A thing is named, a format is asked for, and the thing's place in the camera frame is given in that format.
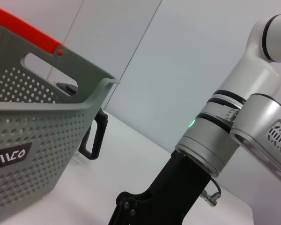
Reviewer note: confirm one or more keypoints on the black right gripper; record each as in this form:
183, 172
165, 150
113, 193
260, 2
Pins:
168, 192

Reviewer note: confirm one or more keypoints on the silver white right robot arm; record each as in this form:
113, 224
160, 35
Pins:
248, 82

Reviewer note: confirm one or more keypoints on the grey perforated plastic storage basket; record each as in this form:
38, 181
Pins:
37, 126

